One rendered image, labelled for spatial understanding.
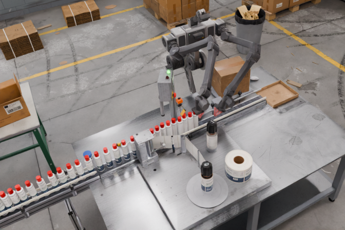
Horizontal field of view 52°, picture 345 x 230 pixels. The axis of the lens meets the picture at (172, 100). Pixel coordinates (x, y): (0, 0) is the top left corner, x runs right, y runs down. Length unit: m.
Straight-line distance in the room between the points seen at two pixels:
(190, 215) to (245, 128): 1.01
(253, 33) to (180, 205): 3.35
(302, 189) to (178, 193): 1.37
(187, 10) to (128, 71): 1.63
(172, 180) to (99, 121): 2.12
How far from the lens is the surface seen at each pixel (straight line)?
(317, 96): 4.95
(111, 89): 5.11
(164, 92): 2.70
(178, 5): 6.16
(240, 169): 2.62
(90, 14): 6.94
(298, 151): 3.06
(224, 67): 3.37
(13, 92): 3.94
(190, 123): 2.99
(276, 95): 3.54
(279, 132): 3.18
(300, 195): 3.55
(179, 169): 2.80
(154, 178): 2.78
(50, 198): 2.89
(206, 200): 2.62
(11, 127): 3.78
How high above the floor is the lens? 3.08
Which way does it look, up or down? 41 degrees down
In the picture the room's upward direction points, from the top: 6 degrees counter-clockwise
